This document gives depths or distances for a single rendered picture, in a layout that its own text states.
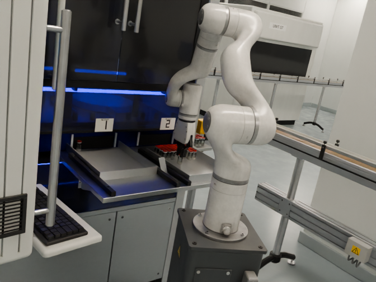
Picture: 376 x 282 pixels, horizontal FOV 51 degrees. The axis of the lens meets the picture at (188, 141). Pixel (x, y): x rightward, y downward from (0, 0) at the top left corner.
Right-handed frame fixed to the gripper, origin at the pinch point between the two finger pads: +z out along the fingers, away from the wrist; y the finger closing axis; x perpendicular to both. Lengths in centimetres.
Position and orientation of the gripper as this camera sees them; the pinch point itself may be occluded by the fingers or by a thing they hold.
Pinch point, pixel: (181, 151)
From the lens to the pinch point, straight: 180.7
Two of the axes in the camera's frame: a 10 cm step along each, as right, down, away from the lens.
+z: -1.7, 9.5, 2.8
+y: 6.0, 3.2, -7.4
